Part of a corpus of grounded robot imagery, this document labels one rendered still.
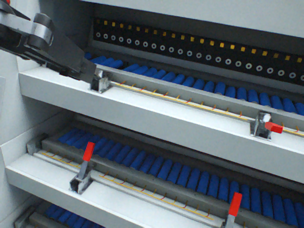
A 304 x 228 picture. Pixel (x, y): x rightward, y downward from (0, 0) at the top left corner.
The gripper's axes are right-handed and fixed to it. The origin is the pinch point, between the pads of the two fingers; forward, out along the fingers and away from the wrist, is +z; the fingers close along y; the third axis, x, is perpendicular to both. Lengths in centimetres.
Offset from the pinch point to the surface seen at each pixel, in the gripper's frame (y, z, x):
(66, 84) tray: -5.5, 7.2, -2.4
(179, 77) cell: 11.4, 16.7, 5.3
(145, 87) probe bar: 7.2, 10.8, 1.0
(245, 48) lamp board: 21.9, 19.3, 14.5
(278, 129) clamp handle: 26.8, 0.7, -1.1
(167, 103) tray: 12.0, 10.2, -0.7
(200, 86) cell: 16.0, 15.6, 4.4
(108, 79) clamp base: 1.0, 8.8, 0.5
